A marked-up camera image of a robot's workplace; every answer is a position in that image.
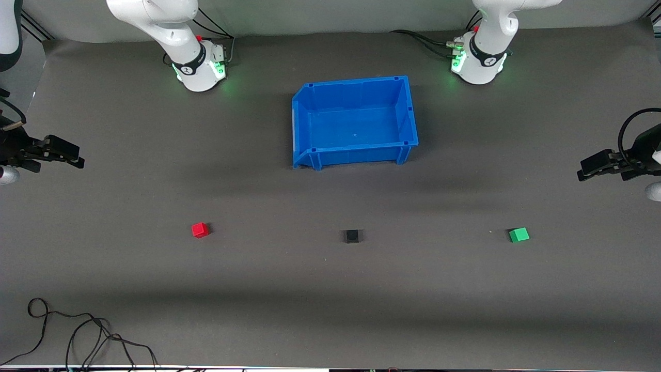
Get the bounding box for blue plastic storage bin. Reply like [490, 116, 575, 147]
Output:
[291, 75, 419, 171]

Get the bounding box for dark grey table mat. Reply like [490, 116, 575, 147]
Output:
[0, 18, 661, 368]

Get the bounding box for black left arm wrist cable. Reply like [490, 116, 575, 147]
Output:
[618, 107, 661, 167]

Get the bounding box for black arm wrist cable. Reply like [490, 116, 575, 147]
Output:
[0, 97, 26, 128]
[618, 107, 661, 167]

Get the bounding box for black right arm wrist cable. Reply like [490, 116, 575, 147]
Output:
[0, 97, 26, 128]

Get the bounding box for thin black loose cable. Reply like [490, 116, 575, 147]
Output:
[66, 316, 158, 372]
[0, 298, 112, 366]

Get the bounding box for black right arm base cable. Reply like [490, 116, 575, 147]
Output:
[163, 8, 236, 67]

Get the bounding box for black arm base cable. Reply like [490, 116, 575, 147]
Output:
[163, 8, 236, 67]
[389, 10, 483, 58]

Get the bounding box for black left arm base cable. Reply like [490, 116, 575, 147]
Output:
[389, 10, 483, 58]

